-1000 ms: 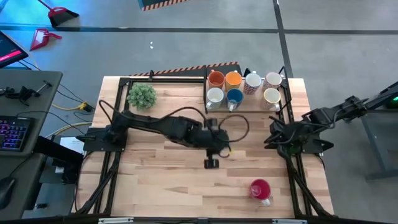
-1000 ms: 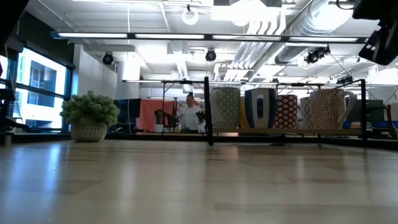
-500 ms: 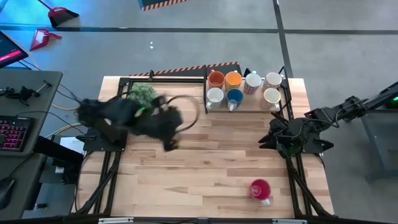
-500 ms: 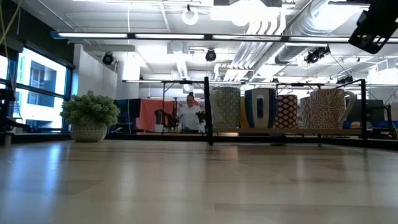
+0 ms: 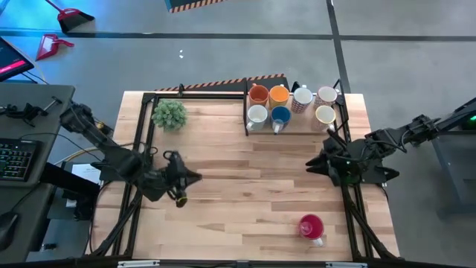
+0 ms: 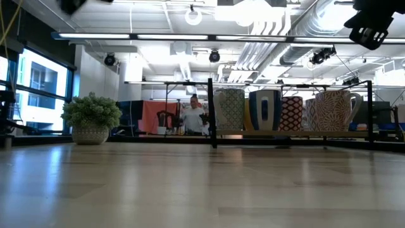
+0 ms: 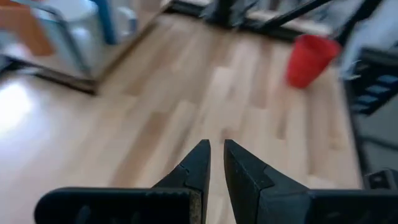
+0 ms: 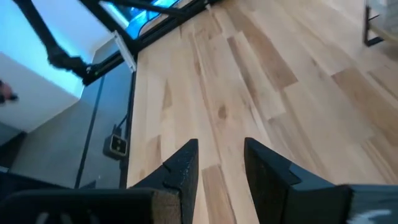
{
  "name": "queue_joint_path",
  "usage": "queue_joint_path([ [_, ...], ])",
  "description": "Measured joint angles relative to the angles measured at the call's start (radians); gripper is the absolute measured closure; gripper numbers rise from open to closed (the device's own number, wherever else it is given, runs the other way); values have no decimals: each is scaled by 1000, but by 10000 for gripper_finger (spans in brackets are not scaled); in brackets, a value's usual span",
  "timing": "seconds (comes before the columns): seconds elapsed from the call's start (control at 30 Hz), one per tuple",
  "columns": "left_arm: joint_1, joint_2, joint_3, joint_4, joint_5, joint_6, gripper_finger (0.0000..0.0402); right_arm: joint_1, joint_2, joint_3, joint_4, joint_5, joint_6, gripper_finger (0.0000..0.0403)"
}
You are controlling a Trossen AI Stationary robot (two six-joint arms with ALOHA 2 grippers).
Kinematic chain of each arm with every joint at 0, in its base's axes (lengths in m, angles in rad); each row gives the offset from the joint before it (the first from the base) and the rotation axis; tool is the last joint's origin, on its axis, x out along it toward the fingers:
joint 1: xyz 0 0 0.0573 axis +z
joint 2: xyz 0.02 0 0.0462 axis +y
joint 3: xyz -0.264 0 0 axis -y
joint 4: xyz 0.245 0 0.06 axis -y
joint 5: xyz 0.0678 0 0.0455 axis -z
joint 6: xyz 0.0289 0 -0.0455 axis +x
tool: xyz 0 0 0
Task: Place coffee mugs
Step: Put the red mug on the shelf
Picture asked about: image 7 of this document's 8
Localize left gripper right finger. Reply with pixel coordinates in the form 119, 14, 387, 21
223, 139, 398, 224

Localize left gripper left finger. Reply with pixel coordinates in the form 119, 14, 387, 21
34, 139, 211, 224

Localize thin black shelf rack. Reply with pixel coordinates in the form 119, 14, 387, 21
0, 0, 175, 96

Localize dark object blue patches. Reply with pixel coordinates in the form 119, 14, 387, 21
341, 46, 398, 116

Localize plain red mug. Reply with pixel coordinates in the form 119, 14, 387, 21
285, 34, 342, 90

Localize wooden shelf board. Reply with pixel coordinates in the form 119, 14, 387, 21
6, 0, 172, 90

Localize small black camera box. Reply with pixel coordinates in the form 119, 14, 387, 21
363, 169, 398, 190

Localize black aluminium rig frame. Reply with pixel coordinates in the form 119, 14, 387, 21
164, 0, 383, 44

